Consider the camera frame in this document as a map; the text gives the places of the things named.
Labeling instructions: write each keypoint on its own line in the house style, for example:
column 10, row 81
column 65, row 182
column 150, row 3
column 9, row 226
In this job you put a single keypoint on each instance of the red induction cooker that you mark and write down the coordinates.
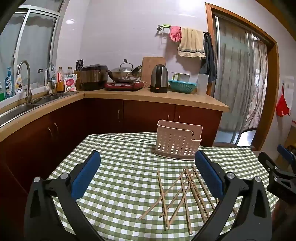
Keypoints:
column 122, row 86

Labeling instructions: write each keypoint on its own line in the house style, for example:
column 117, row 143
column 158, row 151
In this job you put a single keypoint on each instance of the red hanging bag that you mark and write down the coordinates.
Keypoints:
column 282, row 106

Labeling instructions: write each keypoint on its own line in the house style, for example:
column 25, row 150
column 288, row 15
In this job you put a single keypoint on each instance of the cooking oil bottle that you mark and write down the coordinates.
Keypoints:
column 60, row 81

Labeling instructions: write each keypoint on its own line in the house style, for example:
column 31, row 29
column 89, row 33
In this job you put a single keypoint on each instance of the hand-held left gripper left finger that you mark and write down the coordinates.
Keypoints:
column 85, row 176

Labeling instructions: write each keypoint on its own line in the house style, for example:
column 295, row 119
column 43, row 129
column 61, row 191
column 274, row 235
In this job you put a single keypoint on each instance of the blue mouthwash bottle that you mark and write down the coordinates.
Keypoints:
column 9, row 83

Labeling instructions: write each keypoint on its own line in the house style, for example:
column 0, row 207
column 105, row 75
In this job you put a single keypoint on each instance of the wall towel rack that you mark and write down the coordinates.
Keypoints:
column 164, row 28

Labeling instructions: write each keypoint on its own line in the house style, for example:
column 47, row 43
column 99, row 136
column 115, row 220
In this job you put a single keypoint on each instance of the knife block with scissors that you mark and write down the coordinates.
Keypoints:
column 78, row 74

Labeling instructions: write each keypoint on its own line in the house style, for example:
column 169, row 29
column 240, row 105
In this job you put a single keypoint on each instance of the pink rubber gloves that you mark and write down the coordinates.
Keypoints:
column 175, row 33

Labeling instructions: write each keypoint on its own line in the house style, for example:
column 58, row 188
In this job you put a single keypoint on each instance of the teal colander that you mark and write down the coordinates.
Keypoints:
column 182, row 86

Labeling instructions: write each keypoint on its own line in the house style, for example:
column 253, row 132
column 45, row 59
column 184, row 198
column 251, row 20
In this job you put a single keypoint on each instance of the glass sliding door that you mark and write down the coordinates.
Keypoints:
column 235, row 81

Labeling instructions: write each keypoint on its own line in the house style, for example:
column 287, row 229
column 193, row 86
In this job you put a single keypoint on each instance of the white spray bottle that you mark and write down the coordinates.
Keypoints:
column 19, row 83

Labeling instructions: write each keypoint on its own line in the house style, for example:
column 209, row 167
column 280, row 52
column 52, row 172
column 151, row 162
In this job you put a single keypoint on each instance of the steel sink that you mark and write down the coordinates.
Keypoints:
column 20, row 109

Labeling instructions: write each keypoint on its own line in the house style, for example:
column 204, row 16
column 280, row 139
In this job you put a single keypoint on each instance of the brown kitchen cabinet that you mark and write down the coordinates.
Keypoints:
column 104, row 115

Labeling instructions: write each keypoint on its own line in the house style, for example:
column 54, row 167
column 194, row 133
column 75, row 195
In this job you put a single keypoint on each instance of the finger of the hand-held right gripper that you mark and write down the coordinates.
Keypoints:
column 281, row 183
column 288, row 154

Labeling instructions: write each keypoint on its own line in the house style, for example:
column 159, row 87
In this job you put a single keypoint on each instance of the green checkered tablecloth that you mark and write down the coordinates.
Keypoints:
column 129, row 162

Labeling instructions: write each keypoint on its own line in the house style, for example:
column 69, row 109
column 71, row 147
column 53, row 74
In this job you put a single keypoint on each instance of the green dish soap bottle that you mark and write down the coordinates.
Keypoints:
column 1, row 92

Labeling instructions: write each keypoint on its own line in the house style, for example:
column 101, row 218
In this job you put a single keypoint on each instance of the black electric kettle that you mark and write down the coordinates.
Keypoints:
column 159, row 80

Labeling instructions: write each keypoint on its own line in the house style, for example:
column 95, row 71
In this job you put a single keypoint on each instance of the green and white mug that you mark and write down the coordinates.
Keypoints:
column 181, row 77

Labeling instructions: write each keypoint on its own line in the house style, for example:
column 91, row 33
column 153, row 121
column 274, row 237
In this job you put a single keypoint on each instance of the pink seasoning packet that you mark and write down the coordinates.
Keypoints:
column 70, row 83

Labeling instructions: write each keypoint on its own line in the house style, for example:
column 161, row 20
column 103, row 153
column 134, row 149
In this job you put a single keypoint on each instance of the wooden door frame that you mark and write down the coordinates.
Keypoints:
column 272, row 92

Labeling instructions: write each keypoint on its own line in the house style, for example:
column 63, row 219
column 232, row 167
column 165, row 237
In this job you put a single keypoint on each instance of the steel wok with lid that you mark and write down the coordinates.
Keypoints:
column 124, row 74

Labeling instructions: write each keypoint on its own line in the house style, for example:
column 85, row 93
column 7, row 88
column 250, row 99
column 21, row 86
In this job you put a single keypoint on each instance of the pink perforated utensil holder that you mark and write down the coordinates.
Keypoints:
column 175, row 141

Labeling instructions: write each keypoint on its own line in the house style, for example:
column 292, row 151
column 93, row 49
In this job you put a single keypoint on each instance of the clear capped bottle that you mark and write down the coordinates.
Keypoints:
column 69, row 70

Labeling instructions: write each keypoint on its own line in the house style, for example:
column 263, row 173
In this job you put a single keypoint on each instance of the pile of wooden chopsticks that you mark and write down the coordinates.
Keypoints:
column 163, row 199

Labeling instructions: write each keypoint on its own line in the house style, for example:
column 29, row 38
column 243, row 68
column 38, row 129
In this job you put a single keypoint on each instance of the dark hanging cloth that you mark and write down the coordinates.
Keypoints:
column 209, row 60

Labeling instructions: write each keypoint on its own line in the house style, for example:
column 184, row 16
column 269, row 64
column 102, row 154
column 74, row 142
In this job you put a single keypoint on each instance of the steel sink faucet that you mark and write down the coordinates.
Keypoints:
column 28, row 90

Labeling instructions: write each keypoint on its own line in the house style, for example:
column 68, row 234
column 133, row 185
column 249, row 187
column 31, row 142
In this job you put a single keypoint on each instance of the beige towel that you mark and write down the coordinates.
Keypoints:
column 190, row 42

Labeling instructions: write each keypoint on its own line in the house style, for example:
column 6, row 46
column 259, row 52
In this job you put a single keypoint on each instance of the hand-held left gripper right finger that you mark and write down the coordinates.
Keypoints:
column 209, row 173

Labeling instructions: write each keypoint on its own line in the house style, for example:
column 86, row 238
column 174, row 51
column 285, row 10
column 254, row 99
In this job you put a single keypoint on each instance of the wooden cutting board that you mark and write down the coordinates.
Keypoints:
column 148, row 69

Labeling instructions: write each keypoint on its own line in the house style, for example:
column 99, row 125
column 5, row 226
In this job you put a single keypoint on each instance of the steel rice cooker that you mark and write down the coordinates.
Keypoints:
column 93, row 77

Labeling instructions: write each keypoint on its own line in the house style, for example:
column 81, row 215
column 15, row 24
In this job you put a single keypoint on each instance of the white plastic cup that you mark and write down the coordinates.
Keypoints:
column 203, row 84

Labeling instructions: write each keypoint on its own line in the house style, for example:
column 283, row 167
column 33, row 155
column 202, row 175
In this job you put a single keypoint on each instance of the sliding window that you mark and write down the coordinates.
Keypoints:
column 34, row 46

